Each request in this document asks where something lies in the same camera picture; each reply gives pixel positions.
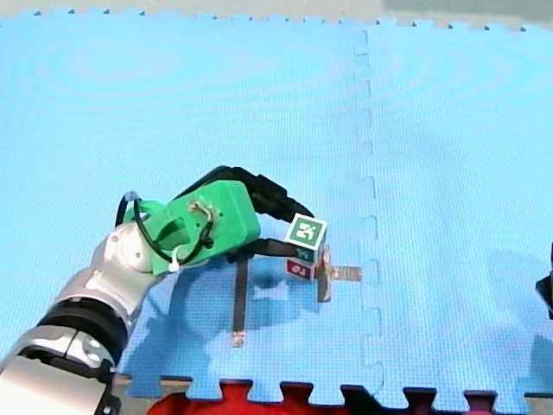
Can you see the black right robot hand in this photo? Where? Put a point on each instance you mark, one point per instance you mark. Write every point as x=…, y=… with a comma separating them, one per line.
x=547, y=289

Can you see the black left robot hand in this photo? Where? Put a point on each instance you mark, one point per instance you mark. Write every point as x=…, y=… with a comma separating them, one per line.
x=272, y=196

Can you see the green cube white marks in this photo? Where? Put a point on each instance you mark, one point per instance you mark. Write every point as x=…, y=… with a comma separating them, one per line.
x=307, y=235

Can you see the red cube white marks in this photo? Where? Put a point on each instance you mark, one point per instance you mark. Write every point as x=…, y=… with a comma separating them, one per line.
x=300, y=270

